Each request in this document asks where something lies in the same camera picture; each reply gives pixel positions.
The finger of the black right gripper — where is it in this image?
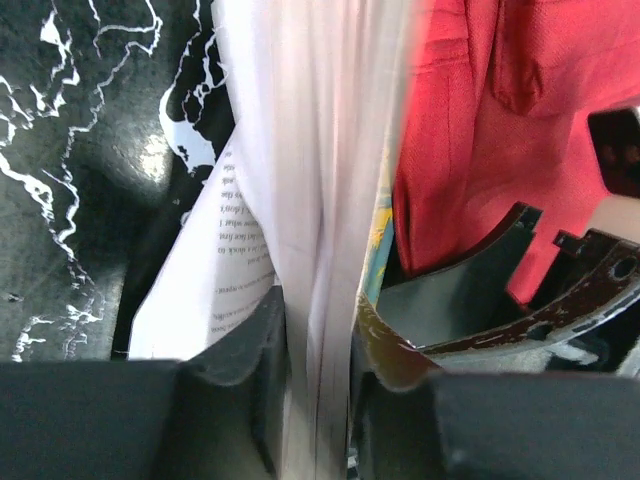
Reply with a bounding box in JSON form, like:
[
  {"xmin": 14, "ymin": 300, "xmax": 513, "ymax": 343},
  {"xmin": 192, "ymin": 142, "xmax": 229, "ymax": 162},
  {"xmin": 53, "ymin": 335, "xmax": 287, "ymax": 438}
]
[
  {"xmin": 377, "ymin": 202, "xmax": 542, "ymax": 345},
  {"xmin": 424, "ymin": 229, "xmax": 639, "ymax": 355}
]

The brown paperback book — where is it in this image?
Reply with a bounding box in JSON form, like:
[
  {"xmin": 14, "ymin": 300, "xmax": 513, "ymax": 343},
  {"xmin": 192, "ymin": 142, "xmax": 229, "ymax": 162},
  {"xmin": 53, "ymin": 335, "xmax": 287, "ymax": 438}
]
[{"xmin": 128, "ymin": 1, "xmax": 423, "ymax": 479}]

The red student backpack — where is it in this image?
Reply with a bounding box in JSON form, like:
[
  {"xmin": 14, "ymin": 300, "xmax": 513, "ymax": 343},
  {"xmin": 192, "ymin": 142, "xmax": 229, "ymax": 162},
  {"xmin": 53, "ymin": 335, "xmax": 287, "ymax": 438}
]
[{"xmin": 393, "ymin": 1, "xmax": 639, "ymax": 301}]

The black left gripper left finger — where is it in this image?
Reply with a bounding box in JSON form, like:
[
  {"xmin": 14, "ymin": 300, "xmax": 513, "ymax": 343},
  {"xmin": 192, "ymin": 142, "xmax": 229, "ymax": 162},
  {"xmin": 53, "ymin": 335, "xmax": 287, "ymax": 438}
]
[{"xmin": 1, "ymin": 286, "xmax": 286, "ymax": 479}]

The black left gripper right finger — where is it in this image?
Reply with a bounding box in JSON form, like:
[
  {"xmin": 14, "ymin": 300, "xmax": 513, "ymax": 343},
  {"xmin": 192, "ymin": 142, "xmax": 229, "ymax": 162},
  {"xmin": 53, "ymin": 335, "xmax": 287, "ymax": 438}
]
[{"xmin": 354, "ymin": 303, "xmax": 639, "ymax": 479}]

